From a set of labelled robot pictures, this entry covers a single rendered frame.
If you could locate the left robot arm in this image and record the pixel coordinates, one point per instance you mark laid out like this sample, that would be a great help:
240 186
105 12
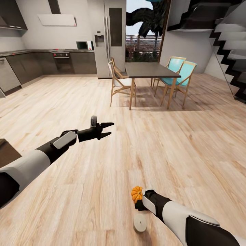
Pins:
17 175

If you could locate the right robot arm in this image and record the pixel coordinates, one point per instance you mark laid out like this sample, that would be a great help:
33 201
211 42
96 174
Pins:
191 227

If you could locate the stairs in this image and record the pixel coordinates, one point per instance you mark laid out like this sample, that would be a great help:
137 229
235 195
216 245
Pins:
226 22

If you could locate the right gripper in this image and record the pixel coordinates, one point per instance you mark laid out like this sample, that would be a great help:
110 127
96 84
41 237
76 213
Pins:
140 206

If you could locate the pumpkin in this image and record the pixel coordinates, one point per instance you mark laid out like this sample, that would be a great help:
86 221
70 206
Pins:
137 193

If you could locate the pillar candle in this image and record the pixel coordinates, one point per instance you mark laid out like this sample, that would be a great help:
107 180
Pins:
139 224

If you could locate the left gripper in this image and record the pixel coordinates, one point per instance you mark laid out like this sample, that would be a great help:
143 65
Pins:
96 132

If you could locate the dishwasher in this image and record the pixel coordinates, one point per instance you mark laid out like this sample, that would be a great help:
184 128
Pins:
8 80

